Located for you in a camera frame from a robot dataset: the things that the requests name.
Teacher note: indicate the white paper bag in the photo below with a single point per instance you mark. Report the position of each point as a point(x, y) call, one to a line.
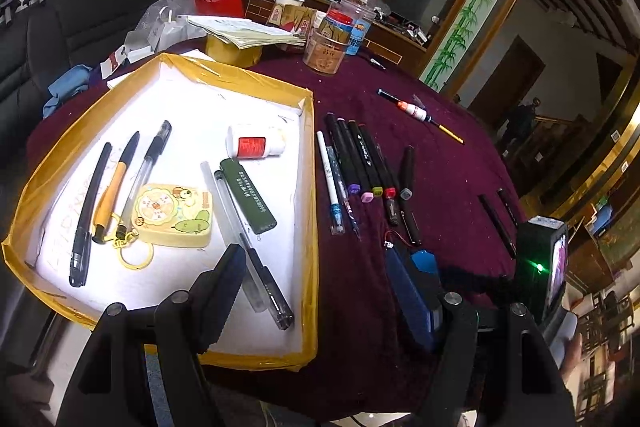
point(167, 32)

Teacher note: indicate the long black pen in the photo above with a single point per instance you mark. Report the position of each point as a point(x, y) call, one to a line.
point(87, 212)

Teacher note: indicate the dark blue pen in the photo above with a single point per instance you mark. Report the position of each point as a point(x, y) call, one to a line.
point(352, 217)

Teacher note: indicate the clear pen black cap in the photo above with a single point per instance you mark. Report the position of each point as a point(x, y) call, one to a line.
point(145, 172)

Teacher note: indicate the orange black pen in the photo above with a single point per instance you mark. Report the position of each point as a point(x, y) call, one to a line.
point(112, 187)

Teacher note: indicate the blue cloth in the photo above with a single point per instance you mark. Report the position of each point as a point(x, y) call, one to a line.
point(70, 82)

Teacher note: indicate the short black pen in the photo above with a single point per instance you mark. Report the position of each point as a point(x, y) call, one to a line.
point(393, 212)
point(412, 224)

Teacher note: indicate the clear pen black tip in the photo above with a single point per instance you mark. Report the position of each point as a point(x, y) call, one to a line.
point(255, 257)

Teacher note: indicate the black marker grey cap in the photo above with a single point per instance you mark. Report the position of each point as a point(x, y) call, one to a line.
point(407, 172)

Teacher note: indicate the black marker purple cap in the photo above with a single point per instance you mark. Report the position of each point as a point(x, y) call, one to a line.
point(341, 149)

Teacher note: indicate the jar red blue lid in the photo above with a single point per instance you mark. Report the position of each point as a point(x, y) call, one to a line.
point(345, 14)

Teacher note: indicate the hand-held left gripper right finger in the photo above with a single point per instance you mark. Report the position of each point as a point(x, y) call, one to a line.
point(407, 302)

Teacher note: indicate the brown wooden door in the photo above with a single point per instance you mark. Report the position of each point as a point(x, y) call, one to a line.
point(505, 67)

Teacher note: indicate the black marker red cap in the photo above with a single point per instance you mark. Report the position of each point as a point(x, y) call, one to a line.
point(382, 172)

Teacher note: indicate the white paper sheet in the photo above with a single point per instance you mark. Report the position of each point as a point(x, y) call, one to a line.
point(122, 81)

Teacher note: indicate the clear pen blue insert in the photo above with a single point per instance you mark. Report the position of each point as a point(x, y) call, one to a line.
point(337, 207)

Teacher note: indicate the clear pen silver tip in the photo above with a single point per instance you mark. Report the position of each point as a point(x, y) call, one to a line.
point(215, 192)

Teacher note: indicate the white pen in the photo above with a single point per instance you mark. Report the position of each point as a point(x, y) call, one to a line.
point(325, 162)

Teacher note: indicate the white bottle red label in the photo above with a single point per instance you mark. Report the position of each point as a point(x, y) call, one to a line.
point(255, 142)

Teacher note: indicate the black marker pink cap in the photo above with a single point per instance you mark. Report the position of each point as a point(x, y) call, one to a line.
point(367, 157)

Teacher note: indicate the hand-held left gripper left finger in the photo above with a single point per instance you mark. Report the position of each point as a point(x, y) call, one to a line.
point(227, 287)

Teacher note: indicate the short jar orange label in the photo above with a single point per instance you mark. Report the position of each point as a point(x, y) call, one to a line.
point(325, 54)

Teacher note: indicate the wooden stair railing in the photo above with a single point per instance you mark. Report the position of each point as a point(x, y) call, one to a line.
point(560, 142)

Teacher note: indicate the yellow taped white box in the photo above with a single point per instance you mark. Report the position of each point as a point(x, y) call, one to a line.
point(190, 107)

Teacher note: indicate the stack of booklets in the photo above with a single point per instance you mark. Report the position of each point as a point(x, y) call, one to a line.
point(240, 32)

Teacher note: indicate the plain black marker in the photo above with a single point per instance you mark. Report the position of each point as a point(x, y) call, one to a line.
point(495, 224)

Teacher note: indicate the blue battery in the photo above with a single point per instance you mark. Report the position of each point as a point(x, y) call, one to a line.
point(426, 263)

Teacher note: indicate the green lighter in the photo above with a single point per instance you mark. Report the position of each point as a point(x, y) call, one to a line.
point(247, 194)

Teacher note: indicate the black sofa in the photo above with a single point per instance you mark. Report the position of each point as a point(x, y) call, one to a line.
point(75, 32)

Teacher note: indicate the clear plastic wrapper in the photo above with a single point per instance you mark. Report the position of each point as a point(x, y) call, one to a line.
point(418, 99)

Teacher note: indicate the brown packets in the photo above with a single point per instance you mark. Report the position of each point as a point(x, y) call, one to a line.
point(290, 17)

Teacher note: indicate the clear jar blue label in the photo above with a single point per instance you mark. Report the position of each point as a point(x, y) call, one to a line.
point(359, 39)

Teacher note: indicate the person's right hand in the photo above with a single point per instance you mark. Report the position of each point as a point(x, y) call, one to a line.
point(572, 357)

